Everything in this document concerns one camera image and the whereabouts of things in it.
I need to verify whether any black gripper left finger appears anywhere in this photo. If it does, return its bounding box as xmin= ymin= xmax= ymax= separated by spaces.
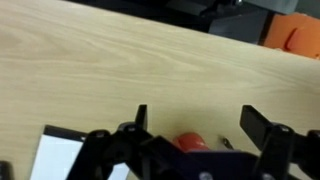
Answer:
xmin=65 ymin=104 xmax=188 ymax=180

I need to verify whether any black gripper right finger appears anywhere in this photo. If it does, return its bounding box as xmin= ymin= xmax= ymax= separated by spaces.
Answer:
xmin=239 ymin=104 xmax=320 ymax=180

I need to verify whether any red metal cup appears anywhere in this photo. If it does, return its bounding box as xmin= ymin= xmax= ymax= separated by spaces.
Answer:
xmin=172 ymin=132 xmax=211 ymax=154

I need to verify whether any flat grey laptop device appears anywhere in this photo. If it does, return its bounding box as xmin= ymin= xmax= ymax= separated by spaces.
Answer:
xmin=29 ymin=124 xmax=131 ymax=180

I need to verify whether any small dark pen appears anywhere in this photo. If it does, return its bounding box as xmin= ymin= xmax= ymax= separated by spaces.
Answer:
xmin=217 ymin=134 xmax=235 ymax=151

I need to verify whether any orange plastic object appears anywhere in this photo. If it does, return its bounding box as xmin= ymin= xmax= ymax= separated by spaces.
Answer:
xmin=263 ymin=12 xmax=320 ymax=60

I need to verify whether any grey panel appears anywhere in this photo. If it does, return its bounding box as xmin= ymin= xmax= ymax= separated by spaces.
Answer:
xmin=244 ymin=0 xmax=300 ymax=15

